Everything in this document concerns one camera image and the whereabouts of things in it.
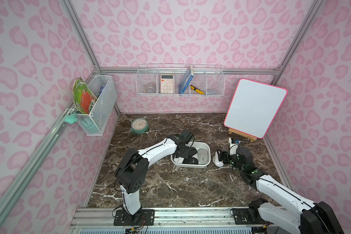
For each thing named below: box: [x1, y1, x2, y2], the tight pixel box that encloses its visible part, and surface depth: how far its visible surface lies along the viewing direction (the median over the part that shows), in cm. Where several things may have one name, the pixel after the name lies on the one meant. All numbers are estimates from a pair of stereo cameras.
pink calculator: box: [160, 74, 175, 94], surface depth 97 cm
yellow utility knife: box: [190, 84, 205, 95], surface depth 100 cm
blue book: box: [178, 64, 195, 97], surface depth 90 cm
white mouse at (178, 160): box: [174, 155, 185, 164], surface depth 90 cm
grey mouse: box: [197, 148, 210, 164], surface depth 94 cm
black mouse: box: [183, 156, 199, 165], surface depth 92 cm
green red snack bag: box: [72, 77, 98, 115], surface depth 74 cm
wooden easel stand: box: [228, 128, 258, 143], surface depth 103 cm
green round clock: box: [130, 117, 149, 135], surface depth 112 cm
